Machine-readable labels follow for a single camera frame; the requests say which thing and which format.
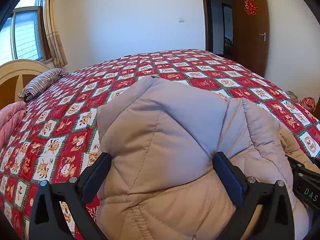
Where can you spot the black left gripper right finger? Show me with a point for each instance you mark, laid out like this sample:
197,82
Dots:
262,210

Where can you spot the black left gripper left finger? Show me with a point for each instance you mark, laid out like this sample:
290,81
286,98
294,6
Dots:
47,219

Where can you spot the beige puffer jacket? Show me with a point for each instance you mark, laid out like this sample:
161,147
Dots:
292,148

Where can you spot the lilac quilted puffer coat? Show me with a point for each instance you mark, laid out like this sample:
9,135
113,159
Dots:
162,136

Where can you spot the red patchwork bear bedspread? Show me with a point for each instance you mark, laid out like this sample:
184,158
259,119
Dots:
58,136

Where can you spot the red floral fabric bundle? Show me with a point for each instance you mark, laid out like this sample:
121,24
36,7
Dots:
308,103

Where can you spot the pink folded blanket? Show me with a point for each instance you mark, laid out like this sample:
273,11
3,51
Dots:
11,116

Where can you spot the striped pillow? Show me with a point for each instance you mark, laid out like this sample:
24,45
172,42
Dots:
40,83

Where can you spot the cream wooden headboard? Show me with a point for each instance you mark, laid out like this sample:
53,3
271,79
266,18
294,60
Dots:
15,75

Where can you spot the beige checked curtain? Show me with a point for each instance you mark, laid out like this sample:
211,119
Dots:
52,35

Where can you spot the brown wooden door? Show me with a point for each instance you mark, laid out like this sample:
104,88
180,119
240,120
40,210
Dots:
248,48

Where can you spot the red paper door decoration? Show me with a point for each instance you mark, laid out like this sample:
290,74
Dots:
250,7

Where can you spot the silver door handle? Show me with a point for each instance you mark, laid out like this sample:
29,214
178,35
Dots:
264,36

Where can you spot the window with grey frame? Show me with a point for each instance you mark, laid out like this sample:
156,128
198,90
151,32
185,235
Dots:
23,35

